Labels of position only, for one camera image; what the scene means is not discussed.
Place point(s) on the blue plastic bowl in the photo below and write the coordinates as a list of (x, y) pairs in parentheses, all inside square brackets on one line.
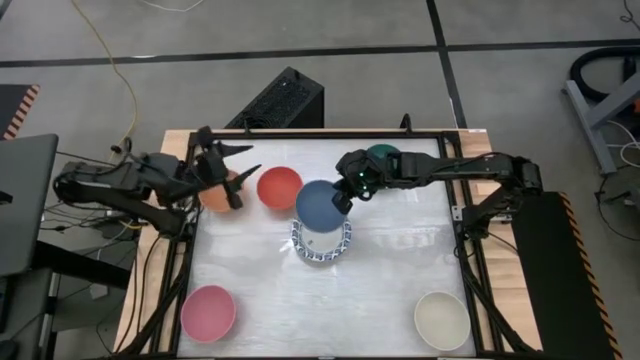
[(317, 207)]

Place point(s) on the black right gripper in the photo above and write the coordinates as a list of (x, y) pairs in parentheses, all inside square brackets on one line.
[(365, 167)]

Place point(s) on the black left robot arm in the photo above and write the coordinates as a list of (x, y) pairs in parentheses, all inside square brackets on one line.
[(115, 182)]

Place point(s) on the blue patterned paper bowl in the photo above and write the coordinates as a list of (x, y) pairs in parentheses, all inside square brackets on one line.
[(298, 247), (320, 241)]

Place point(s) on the black hazard-striped mat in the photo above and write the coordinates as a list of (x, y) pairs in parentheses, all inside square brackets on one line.
[(12, 107)]

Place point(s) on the orange plastic bowl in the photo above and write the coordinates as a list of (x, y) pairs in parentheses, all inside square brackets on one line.
[(215, 200)]

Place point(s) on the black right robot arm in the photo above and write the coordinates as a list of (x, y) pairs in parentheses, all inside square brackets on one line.
[(450, 167)]

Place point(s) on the black computer tower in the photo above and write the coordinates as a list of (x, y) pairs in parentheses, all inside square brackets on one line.
[(280, 100)]

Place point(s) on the black table frame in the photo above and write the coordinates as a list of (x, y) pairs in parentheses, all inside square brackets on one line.
[(320, 134)]

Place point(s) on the black hazard-striped platform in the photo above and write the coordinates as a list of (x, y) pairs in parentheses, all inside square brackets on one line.
[(555, 280)]

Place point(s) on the cream plastic bowl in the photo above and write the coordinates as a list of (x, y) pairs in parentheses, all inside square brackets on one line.
[(442, 321)]

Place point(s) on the red plastic bowl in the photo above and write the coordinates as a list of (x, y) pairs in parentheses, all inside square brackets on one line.
[(280, 189)]

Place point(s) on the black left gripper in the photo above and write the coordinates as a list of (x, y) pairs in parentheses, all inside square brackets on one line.
[(210, 167)]

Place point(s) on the grey metal stand leg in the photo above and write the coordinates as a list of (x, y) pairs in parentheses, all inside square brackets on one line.
[(592, 125)]

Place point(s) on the pink plastic bowl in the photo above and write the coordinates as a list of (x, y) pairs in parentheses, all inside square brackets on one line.
[(207, 314)]

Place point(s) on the teal plastic bowl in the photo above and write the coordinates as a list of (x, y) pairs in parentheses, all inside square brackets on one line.
[(382, 150)]

